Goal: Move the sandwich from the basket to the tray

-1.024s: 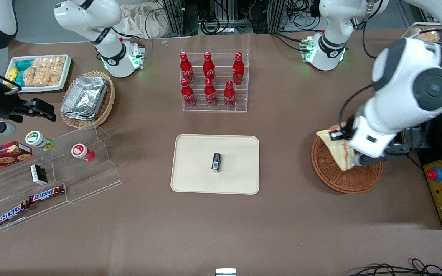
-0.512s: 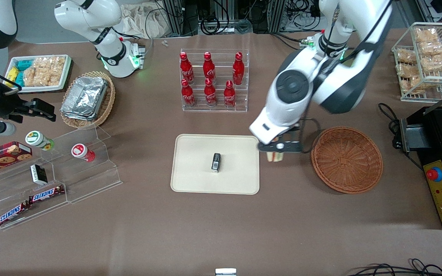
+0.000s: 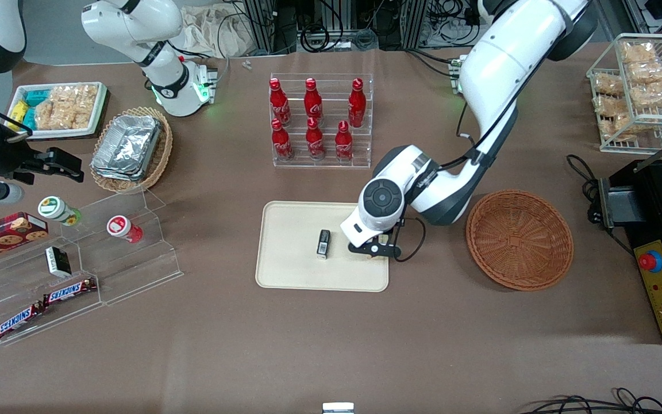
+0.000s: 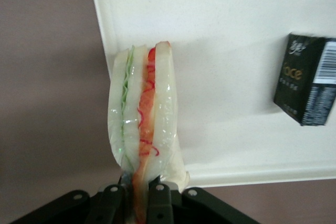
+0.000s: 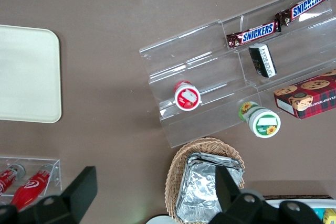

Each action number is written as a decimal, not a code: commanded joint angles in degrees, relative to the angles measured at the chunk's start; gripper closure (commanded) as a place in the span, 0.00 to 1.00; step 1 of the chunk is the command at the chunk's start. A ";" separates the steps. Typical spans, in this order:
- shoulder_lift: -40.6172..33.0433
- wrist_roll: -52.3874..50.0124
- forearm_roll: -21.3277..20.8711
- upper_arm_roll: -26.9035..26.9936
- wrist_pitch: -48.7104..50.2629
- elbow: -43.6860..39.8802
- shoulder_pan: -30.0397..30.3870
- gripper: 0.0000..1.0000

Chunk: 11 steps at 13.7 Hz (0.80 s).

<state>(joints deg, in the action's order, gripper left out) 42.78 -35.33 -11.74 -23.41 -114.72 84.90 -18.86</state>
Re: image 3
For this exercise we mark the small black box with label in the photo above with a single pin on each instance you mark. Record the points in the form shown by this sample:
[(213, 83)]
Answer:
[(323, 244)]

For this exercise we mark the white cloth bag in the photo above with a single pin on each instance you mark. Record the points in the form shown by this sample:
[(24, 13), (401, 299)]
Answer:
[(216, 31)]

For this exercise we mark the brown round wicker basket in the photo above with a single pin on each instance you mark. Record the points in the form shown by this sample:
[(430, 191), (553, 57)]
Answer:
[(518, 241)]

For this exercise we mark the light oval wicker basket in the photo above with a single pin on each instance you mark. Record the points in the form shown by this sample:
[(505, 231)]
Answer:
[(161, 155)]

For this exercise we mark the aluminium frame post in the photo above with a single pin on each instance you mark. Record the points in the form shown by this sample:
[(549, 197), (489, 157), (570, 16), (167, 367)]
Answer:
[(414, 23), (259, 26)]

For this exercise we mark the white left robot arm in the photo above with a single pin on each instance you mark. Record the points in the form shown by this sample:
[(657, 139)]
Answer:
[(503, 63)]

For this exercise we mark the beige plastic tray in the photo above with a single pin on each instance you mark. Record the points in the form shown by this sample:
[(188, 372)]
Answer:
[(291, 247)]

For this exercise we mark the rice cracker bag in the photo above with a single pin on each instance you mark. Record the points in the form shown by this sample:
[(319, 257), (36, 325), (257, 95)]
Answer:
[(52, 112), (84, 103)]

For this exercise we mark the black appliance box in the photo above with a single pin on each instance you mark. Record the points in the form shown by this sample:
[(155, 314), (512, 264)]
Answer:
[(647, 190)]

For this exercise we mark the small black and white box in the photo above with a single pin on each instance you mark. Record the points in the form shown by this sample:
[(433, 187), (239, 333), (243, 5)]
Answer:
[(58, 261)]

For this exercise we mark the fried snack bag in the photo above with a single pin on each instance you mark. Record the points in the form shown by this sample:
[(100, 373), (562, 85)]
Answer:
[(608, 85), (609, 106), (655, 94), (650, 72), (638, 53), (623, 126)]

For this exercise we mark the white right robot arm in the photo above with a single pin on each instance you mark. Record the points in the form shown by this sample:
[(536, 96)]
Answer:
[(135, 29)]

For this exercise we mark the red drink bottle white cap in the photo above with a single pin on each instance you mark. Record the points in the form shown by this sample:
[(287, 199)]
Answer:
[(119, 226)]

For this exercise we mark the green drink bottle white cap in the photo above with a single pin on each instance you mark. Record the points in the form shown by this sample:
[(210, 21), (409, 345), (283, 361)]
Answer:
[(55, 209)]

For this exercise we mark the stacked aluminium foil trays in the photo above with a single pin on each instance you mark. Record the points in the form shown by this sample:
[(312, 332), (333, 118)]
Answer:
[(127, 146)]

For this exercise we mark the red emergency stop button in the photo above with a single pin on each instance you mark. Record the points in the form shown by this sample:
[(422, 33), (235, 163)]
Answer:
[(650, 261)]

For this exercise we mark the teal snack packet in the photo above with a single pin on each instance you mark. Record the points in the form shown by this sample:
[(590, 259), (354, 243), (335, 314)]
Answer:
[(36, 96), (29, 119)]

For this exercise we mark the snickers chocolate bar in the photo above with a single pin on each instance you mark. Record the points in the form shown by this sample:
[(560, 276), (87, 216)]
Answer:
[(19, 320), (69, 291)]

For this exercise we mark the yellow snack packet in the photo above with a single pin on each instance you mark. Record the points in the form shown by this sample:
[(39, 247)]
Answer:
[(18, 109)]

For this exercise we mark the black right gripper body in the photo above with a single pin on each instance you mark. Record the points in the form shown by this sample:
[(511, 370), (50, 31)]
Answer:
[(4, 154)]

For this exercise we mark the white object at table edge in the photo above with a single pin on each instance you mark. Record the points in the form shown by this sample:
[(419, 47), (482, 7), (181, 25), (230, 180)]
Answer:
[(338, 408)]

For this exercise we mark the clear acrylic bottle rack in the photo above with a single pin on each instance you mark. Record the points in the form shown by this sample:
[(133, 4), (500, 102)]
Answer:
[(331, 164)]

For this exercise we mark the red cola bottle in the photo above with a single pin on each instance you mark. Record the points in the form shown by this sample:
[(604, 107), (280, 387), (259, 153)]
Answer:
[(357, 106), (312, 103), (278, 106), (281, 144), (343, 145), (314, 142)]

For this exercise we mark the clear acrylic stepped shelf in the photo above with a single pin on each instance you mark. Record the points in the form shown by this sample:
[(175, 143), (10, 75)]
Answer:
[(135, 270)]

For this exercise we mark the red cookie box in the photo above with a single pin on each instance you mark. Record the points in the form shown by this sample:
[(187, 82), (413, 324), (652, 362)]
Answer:
[(3, 236)]

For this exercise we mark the white rectangular snack tray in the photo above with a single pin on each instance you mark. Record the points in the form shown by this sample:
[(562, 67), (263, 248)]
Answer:
[(55, 133)]

